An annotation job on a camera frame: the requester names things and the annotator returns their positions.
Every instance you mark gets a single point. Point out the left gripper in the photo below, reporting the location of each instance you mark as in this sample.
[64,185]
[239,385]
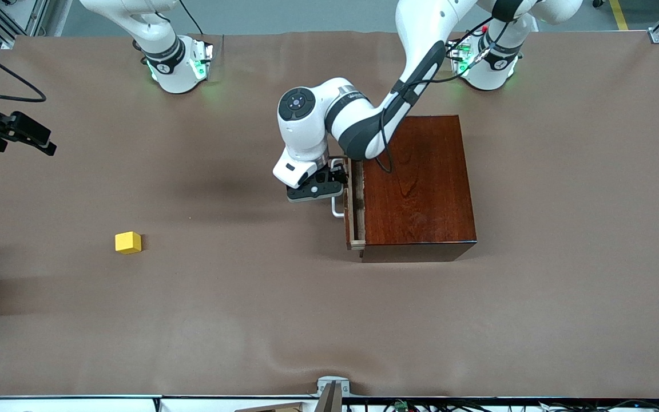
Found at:
[338,174]

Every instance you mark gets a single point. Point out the yellow cube block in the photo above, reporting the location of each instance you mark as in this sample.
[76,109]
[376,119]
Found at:
[128,243]

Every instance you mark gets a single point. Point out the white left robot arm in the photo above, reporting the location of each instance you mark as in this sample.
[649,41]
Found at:
[306,131]

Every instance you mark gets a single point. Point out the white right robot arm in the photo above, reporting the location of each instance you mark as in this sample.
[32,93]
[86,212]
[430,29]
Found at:
[175,71]

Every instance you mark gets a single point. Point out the dark red wooden cabinet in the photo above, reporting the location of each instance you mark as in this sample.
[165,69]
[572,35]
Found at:
[421,183]

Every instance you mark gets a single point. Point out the large brown table cloth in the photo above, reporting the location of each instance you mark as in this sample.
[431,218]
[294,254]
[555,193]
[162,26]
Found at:
[249,315]

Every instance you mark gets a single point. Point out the flat tan wood piece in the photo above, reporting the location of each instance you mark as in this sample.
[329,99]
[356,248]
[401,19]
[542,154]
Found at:
[284,408]

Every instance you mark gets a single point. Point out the silver aluminium frame structure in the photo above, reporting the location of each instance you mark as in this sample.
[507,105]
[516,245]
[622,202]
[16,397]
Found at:
[35,17]

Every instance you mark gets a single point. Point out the grey metal mounting bracket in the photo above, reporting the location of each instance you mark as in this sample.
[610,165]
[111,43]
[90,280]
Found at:
[332,384]

